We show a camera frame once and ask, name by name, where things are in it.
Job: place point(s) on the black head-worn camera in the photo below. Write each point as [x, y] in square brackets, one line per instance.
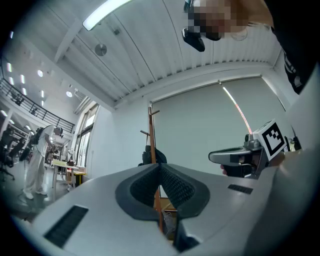
[195, 40]

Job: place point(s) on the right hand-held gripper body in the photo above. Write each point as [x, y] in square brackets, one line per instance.
[273, 140]

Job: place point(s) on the person's black printed t-shirt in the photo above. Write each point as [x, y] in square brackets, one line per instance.
[295, 37]

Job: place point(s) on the long ceiling light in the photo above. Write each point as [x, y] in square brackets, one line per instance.
[105, 12]

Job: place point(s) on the tall window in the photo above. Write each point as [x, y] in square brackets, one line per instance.
[85, 135]

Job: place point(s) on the black balcony railing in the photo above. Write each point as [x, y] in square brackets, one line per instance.
[37, 110]

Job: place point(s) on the wooden crate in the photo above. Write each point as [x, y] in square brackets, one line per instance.
[167, 203]

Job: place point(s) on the grey roller blind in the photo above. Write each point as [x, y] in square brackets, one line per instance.
[195, 130]
[262, 105]

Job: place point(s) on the brown wooden coat rack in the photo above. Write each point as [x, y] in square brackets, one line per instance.
[150, 125]

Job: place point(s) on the dark garment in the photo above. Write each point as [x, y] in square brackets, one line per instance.
[147, 155]

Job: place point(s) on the white table with yellow legs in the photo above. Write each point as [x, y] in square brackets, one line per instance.
[65, 165]

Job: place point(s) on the person's head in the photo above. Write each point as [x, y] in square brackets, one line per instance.
[250, 12]

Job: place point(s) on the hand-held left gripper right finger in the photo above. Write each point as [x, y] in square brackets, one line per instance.
[220, 200]

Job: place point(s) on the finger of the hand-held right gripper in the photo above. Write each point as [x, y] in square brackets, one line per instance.
[222, 156]

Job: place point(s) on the person's right hand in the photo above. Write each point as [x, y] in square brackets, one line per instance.
[223, 170]

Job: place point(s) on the black office chair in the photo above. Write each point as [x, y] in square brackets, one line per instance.
[10, 147]

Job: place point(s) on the person's right forearm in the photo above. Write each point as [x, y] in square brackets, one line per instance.
[277, 160]

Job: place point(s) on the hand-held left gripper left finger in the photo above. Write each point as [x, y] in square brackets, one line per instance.
[100, 225]

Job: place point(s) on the round ceiling fixture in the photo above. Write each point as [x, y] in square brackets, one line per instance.
[101, 49]

